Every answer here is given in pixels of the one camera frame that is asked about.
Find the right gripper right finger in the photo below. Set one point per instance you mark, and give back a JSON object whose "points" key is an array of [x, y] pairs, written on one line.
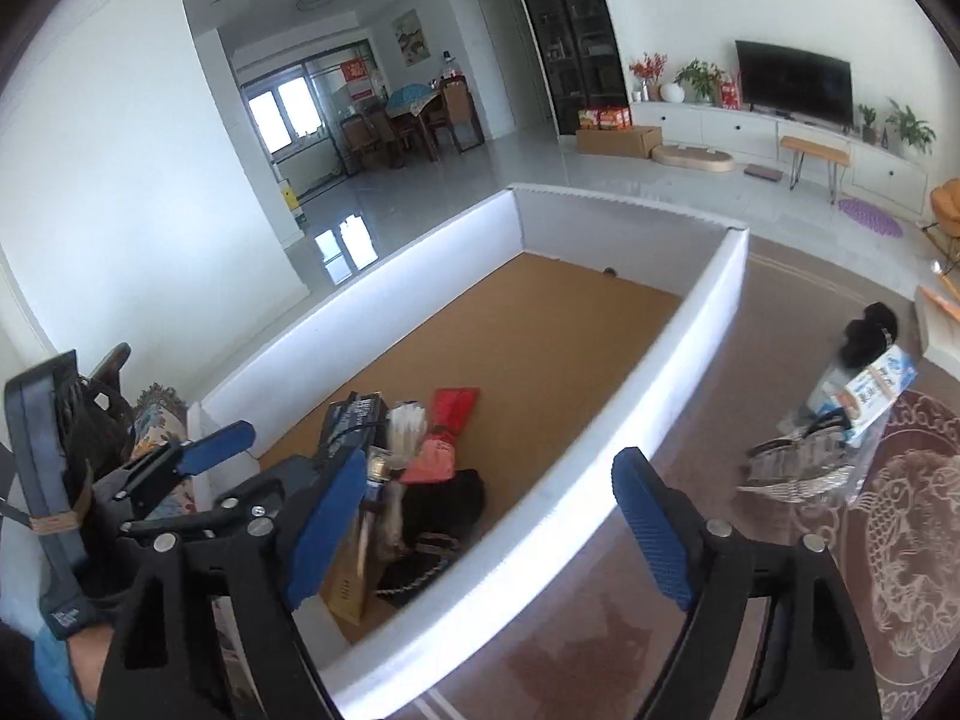
{"points": [[812, 659]]}

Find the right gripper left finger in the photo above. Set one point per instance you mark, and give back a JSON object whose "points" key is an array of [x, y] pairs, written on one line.
{"points": [[265, 549]]}

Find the gold tube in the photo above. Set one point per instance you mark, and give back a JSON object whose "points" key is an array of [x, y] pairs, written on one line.
{"points": [[346, 588]]}

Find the black odor removing bar box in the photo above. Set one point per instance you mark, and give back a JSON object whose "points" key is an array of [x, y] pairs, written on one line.
{"points": [[358, 422]]}

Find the black fabric item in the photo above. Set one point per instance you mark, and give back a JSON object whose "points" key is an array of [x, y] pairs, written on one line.
{"points": [[438, 520]]}

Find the red pouch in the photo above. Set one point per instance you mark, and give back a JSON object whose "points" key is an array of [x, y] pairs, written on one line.
{"points": [[450, 412]]}

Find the blue white packaged box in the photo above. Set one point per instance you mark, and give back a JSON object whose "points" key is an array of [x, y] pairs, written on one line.
{"points": [[866, 396]]}

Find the black fluffy hair accessory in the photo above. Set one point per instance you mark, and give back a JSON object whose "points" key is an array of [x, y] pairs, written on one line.
{"points": [[868, 337]]}

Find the blue striped sleeve forearm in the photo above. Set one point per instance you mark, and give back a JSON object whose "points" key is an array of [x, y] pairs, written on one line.
{"points": [[57, 678]]}

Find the white flat box lid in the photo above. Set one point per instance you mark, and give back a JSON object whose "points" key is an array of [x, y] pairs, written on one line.
{"points": [[939, 330]]}

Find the white cardboard box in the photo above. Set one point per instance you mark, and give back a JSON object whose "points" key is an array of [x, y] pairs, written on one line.
{"points": [[585, 322]]}

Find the purple round floor mat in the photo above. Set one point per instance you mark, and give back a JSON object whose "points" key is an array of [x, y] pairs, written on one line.
{"points": [[870, 217]]}

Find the dining table with chairs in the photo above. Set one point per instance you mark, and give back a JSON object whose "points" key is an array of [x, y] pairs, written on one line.
{"points": [[412, 119]]}

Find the orange rocking lounge chair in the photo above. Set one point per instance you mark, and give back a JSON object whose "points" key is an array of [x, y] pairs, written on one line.
{"points": [[944, 229]]}

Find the white tv cabinet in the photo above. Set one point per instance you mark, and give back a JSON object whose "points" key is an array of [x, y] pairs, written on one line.
{"points": [[873, 173]]}

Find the small wooden bench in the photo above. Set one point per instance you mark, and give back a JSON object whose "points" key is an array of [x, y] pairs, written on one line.
{"points": [[836, 160]]}

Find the oval beige cat scratcher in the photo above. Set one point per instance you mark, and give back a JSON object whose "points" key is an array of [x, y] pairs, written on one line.
{"points": [[698, 159]]}

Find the potted green plant right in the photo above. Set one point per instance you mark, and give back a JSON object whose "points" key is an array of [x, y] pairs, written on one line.
{"points": [[913, 135]]}

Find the potted green plant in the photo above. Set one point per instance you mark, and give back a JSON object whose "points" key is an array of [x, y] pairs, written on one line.
{"points": [[703, 78], [913, 135]]}

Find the brown cardboard box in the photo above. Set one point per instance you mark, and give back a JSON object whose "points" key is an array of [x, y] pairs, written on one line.
{"points": [[636, 143]]}

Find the black flat screen television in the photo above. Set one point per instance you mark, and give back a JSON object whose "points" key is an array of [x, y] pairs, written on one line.
{"points": [[796, 81]]}

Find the potted green plant left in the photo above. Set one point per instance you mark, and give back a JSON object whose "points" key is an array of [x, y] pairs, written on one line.
{"points": [[703, 78]]}

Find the tall black display cabinet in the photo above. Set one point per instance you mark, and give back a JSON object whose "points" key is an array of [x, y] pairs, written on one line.
{"points": [[580, 57]]}

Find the red flower vase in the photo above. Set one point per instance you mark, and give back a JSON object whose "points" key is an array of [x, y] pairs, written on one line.
{"points": [[648, 72]]}

